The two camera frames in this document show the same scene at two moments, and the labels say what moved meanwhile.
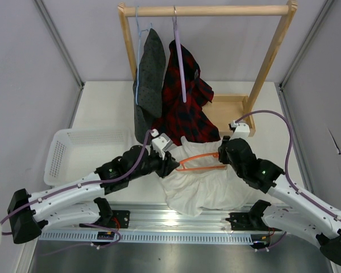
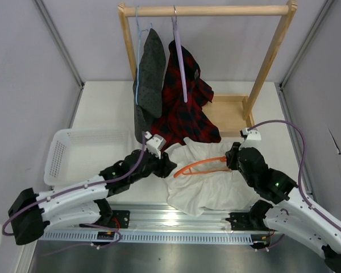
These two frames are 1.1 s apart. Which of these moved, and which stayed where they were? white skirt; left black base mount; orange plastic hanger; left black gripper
Moved: orange plastic hanger
Stayed: left black gripper; white skirt; left black base mount
